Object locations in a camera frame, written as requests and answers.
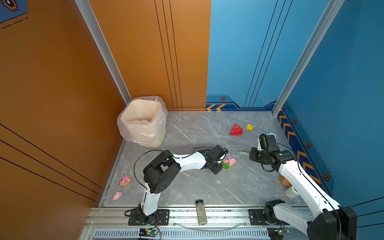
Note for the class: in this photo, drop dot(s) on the large red paper scrap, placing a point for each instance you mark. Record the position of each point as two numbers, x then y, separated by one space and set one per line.
236 130

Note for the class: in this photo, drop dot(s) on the green paper scrap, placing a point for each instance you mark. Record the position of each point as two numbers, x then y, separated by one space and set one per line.
226 165

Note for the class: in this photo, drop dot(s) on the small pink paper scrap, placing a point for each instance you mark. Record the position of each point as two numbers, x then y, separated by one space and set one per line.
232 161

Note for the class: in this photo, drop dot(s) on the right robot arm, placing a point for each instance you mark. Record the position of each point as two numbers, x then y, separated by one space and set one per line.
329 220

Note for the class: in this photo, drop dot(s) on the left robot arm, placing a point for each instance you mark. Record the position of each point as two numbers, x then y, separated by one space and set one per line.
163 169

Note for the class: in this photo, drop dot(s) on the trash bin with plastic bag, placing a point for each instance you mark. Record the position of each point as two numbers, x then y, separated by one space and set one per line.
143 121

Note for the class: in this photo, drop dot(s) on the yellow paper scrap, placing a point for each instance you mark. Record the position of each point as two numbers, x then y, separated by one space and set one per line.
249 127

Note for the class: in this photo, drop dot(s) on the light blue paper scrap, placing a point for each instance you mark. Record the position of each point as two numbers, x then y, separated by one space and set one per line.
272 134

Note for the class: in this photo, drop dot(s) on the pink pig toy on donut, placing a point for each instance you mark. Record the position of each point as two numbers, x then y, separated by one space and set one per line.
125 180

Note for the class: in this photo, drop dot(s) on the glass jar black lid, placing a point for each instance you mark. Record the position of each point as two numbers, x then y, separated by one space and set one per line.
201 212

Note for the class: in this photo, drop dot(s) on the left green circuit board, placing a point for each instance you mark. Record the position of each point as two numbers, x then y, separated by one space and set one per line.
148 234

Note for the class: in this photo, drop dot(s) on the green circuit board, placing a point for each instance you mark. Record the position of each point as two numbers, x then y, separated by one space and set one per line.
148 234
277 234

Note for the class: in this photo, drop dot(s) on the white bottle green cap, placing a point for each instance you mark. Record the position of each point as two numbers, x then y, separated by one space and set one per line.
291 192

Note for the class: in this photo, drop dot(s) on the right green circuit board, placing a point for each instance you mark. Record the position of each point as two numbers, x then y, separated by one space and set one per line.
277 234

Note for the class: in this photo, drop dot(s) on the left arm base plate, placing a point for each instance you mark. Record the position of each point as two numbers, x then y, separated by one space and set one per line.
137 218

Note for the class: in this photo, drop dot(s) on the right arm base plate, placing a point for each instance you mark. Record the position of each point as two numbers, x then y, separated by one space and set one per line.
257 218

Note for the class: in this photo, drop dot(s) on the white cable duct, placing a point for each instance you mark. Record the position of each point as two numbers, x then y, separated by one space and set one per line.
181 234

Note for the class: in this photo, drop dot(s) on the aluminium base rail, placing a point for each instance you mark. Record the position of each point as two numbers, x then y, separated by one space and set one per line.
218 217

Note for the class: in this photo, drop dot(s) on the aluminium corner post left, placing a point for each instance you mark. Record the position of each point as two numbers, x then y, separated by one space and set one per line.
101 42

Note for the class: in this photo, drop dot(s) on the aluminium corner post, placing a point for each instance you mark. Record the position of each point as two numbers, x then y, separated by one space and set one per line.
101 42
319 32

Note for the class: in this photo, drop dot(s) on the aluminium corner post right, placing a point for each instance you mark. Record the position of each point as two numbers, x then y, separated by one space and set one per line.
319 32

